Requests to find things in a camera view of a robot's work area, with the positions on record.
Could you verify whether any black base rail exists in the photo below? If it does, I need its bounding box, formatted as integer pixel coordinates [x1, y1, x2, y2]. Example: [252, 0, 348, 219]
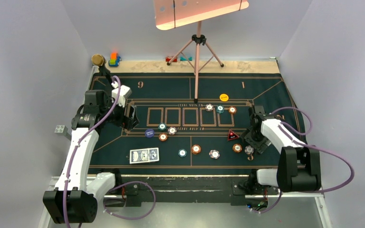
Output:
[105, 175, 279, 207]

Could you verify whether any gold round knob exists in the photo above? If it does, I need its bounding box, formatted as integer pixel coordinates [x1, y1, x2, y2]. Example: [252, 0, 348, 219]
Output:
[91, 54, 106, 67]

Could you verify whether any orange poker chip stack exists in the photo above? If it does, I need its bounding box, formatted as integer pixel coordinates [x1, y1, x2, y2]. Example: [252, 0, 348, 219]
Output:
[191, 144, 202, 154]

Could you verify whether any pink poker chip stack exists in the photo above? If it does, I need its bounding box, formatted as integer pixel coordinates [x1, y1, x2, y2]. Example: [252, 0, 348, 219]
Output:
[209, 150, 220, 159]

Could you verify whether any pink music stand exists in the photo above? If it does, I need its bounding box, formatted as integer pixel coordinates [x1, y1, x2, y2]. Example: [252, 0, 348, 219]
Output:
[154, 0, 250, 104]

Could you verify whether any red triangular dealer button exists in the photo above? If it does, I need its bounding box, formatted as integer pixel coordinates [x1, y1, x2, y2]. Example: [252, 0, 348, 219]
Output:
[228, 129, 240, 141]

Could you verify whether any yellow big blind button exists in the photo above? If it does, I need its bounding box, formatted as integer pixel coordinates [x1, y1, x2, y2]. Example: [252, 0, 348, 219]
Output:
[219, 94, 229, 102]

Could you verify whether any teal toy block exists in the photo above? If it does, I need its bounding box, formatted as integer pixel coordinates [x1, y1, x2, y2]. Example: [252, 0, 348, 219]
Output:
[180, 57, 192, 61]

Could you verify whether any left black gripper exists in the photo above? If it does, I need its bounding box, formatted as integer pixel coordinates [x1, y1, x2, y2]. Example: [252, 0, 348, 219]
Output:
[99, 95, 138, 130]

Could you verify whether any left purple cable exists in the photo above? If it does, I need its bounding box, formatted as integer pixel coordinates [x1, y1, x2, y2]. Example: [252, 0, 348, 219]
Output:
[62, 75, 156, 228]

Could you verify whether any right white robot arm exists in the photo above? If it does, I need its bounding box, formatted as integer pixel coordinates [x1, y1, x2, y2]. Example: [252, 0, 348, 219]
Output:
[240, 105, 321, 194]

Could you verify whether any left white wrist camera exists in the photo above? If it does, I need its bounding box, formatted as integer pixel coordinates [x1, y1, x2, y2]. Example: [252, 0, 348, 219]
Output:
[111, 82, 132, 107]

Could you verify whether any blue playing card deck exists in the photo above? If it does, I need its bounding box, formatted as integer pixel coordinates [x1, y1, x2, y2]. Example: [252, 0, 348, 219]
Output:
[129, 147, 160, 164]

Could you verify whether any grey lego block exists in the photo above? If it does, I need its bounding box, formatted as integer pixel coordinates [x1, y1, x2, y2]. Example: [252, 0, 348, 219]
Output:
[54, 125, 72, 141]

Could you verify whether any colourful toy block stack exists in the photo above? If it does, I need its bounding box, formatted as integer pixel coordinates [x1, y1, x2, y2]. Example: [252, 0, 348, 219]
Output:
[108, 52, 121, 67]

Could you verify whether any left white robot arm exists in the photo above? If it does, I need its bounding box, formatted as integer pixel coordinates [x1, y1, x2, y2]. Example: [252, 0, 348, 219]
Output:
[43, 85, 139, 225]

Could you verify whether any dark green poker mat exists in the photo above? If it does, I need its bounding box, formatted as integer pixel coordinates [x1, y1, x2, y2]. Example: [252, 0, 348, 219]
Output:
[88, 73, 305, 175]

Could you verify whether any blue small blind button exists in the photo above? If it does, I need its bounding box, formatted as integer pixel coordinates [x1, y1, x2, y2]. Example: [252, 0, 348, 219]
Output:
[144, 129, 155, 138]

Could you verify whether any green poker chip stack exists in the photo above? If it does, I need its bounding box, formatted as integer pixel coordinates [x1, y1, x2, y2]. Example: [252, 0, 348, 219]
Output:
[178, 149, 187, 157]

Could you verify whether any red toy block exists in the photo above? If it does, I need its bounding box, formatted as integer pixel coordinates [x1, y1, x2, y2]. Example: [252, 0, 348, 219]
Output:
[165, 57, 177, 62]

